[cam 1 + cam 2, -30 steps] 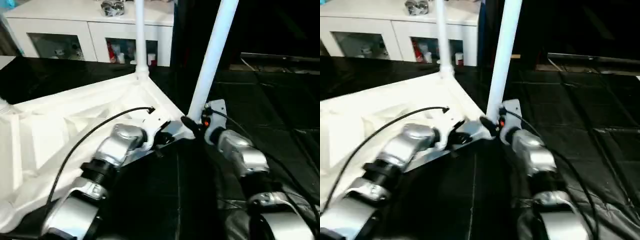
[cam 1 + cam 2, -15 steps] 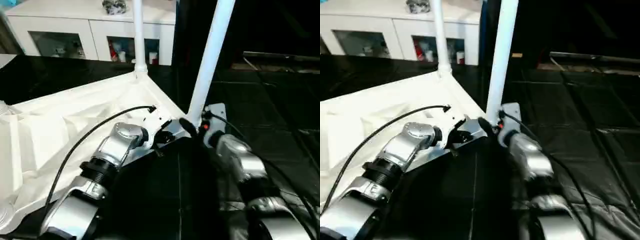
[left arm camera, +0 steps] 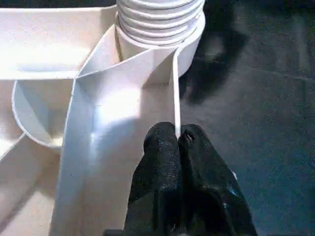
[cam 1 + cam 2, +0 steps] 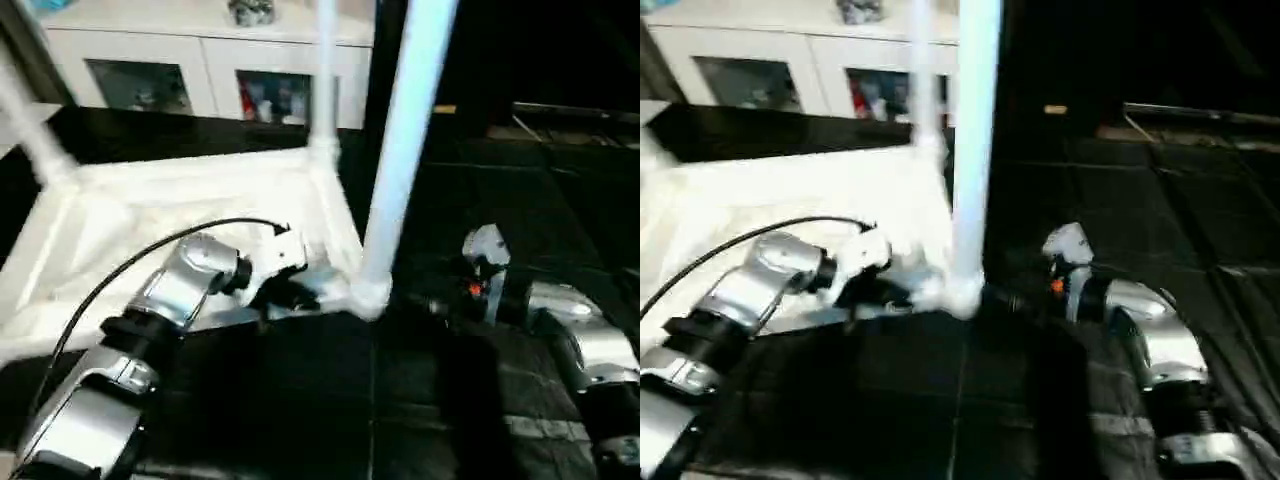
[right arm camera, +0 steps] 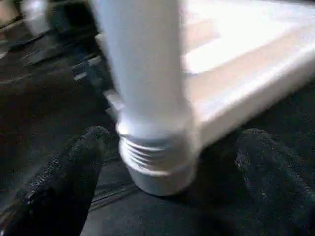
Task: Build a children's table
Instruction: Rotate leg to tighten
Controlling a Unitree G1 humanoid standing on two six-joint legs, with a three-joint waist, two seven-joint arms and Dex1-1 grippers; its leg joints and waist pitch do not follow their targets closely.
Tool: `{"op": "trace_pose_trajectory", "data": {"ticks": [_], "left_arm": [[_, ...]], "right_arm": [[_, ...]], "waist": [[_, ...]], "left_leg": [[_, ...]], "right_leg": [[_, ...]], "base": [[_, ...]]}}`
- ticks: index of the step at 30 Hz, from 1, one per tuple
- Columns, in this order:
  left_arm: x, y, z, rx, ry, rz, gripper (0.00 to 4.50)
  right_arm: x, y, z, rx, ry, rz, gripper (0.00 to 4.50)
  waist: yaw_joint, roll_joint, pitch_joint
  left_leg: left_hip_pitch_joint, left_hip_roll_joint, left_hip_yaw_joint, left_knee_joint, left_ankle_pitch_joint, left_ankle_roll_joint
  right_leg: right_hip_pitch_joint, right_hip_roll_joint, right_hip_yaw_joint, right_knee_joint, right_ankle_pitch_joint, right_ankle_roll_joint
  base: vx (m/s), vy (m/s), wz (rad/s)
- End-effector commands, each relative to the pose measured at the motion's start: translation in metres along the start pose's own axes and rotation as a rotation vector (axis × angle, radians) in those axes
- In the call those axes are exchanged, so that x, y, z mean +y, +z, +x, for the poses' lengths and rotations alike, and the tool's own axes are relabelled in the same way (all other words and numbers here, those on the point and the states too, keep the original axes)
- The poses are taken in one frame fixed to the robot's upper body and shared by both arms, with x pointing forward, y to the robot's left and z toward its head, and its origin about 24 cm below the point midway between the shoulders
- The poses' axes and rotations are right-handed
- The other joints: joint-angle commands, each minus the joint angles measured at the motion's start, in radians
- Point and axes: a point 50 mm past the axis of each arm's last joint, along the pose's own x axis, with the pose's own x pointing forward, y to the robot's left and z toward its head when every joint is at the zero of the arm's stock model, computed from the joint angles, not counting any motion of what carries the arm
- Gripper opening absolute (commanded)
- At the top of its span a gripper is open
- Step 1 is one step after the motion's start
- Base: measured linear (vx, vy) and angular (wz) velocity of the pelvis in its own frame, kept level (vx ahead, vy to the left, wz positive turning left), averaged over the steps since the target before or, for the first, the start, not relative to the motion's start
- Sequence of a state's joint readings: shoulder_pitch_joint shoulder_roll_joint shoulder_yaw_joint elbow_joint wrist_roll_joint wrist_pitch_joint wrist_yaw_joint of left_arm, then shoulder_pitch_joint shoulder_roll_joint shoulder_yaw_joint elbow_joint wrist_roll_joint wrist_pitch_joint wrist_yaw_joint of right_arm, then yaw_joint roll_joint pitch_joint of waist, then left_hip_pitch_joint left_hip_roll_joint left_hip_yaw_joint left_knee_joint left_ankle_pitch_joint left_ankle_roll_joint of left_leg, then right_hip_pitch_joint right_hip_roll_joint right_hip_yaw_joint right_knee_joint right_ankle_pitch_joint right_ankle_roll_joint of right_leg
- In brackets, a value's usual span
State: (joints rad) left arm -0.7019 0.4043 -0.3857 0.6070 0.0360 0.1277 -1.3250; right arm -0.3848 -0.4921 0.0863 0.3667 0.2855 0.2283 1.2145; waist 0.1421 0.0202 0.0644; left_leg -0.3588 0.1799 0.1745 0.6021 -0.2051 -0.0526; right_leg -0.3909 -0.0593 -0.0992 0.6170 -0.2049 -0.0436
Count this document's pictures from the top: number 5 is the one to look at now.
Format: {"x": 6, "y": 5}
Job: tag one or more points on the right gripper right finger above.
{"x": 278, "y": 182}

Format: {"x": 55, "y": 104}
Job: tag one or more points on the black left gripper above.
{"x": 91, "y": 73}

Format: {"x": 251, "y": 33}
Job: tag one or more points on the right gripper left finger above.
{"x": 59, "y": 187}

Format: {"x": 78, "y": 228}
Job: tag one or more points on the white compartment tray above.
{"x": 246, "y": 64}

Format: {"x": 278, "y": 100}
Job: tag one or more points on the white plastic table leg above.
{"x": 142, "y": 64}

